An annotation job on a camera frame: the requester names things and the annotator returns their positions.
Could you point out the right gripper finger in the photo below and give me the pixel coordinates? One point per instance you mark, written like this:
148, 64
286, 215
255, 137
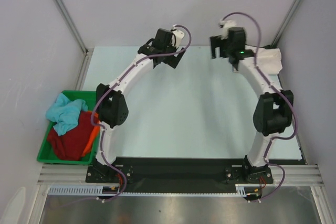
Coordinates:
215, 42
216, 52

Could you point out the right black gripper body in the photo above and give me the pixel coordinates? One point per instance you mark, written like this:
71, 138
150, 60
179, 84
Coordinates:
217, 46

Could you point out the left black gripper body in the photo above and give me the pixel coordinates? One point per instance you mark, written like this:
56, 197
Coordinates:
171, 60

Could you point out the white and green t-shirt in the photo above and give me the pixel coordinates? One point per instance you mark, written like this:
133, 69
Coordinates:
268, 60

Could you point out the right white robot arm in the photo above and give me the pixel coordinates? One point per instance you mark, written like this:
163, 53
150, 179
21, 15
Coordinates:
273, 112

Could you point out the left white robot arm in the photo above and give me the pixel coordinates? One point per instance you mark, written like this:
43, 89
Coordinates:
111, 105

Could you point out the orange t-shirt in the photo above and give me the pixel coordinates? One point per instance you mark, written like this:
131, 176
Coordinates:
93, 135

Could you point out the light blue t-shirt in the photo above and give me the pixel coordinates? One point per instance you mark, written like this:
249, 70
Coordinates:
64, 113

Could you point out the dark red t-shirt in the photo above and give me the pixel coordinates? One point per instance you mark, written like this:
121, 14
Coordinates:
70, 146

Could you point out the green plastic bin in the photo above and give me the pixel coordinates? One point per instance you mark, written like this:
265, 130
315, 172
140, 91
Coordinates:
46, 154

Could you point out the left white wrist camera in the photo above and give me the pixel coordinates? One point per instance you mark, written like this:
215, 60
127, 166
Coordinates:
177, 37

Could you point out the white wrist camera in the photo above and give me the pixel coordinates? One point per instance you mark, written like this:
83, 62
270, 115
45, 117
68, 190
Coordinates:
225, 25
177, 37

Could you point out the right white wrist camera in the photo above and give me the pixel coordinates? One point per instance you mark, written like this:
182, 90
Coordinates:
225, 25

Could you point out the right aluminium corner post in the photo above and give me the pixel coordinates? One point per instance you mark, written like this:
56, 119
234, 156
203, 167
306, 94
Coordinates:
286, 21

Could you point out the aluminium corner post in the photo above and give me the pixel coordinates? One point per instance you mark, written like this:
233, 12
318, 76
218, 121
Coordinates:
71, 25
286, 21

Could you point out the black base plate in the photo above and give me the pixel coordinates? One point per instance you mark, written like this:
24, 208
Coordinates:
178, 175

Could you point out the left aluminium corner post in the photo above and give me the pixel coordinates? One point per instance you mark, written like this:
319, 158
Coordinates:
71, 25

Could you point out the grey slotted cable duct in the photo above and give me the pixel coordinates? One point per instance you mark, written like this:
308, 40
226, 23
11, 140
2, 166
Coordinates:
107, 191

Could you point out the aluminium frame rail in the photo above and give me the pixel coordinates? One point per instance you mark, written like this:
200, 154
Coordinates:
50, 174

